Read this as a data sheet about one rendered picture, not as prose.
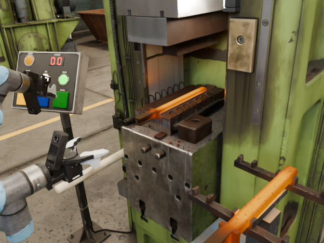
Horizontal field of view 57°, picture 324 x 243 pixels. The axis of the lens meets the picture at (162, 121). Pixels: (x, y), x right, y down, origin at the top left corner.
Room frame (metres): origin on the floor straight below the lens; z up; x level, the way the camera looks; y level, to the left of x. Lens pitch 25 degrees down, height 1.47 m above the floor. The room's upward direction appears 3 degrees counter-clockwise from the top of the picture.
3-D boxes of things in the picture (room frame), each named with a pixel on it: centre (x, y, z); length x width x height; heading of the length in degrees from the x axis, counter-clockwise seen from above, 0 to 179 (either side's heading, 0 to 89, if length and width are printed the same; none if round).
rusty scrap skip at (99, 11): (8.24, 1.09, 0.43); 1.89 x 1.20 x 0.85; 44
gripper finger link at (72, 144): (0.88, 0.30, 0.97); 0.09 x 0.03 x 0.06; 174
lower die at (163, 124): (1.27, -0.10, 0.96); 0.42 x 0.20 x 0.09; 138
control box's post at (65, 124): (1.43, 0.51, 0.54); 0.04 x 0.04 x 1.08; 48
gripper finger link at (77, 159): (0.78, 0.26, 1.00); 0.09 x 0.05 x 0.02; 102
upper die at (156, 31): (1.27, -0.10, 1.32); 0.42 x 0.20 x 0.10; 138
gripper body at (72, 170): (0.77, 0.32, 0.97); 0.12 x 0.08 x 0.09; 138
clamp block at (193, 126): (1.04, -0.13, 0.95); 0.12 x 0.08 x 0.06; 138
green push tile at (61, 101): (1.28, 0.46, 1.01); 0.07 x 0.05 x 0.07; 73
